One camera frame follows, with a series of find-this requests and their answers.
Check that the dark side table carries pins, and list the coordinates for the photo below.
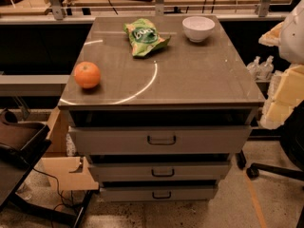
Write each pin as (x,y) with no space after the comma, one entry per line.
(22,145)

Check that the clear plastic bottle right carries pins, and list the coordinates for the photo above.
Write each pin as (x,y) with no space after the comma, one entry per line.
(265,69)

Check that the black office chair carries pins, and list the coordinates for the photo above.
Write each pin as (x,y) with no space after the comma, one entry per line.
(269,200)

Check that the grey drawer cabinet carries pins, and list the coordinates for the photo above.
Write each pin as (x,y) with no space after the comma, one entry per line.
(183,85)

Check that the clear plastic bottle left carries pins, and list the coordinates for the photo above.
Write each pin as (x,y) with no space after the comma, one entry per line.
(253,67)

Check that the white ceramic bowl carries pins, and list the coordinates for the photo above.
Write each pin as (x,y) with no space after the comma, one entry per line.
(197,28)

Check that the orange fruit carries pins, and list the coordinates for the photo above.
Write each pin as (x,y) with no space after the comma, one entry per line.
(87,75)

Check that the green chip bag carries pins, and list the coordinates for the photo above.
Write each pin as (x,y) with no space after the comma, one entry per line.
(144,37)

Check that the top grey drawer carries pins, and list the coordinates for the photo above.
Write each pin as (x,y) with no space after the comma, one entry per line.
(159,140)

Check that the grey drawer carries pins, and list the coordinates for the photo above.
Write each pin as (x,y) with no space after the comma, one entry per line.
(159,140)
(158,193)
(160,171)

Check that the middle grey drawer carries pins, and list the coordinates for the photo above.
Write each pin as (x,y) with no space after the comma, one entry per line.
(160,171)

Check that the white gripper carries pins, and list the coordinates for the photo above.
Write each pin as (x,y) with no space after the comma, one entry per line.
(293,37)

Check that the clear plastic bottle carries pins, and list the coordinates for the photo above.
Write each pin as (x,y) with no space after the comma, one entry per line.
(253,67)
(265,69)

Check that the bottom grey drawer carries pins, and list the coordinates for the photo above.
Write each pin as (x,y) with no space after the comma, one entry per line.
(158,193)

